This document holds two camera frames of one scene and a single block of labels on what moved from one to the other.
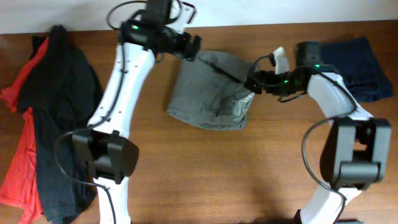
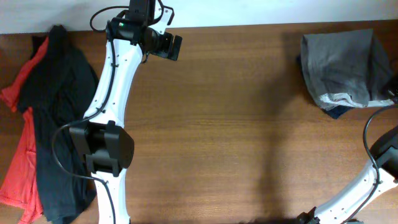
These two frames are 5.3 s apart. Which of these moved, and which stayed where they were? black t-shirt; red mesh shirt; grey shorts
Moved: grey shorts
Stayed: black t-shirt; red mesh shirt
